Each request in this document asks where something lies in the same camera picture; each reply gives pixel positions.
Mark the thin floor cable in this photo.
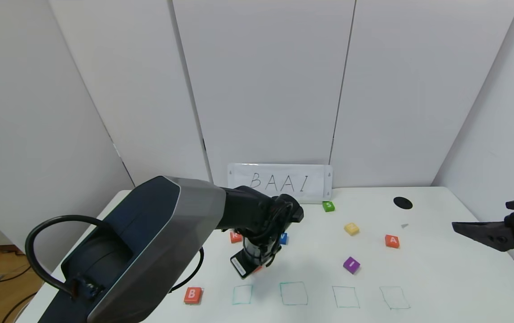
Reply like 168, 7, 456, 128
0, 238, 35, 286

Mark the orange B letter block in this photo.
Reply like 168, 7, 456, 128
184, 287, 203, 306

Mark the white laminated BAAI sign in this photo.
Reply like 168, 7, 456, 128
228, 164, 333, 201

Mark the black floor cable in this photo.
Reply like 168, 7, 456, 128
1, 292, 38, 323

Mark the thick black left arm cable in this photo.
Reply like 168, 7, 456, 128
25, 215, 105, 297

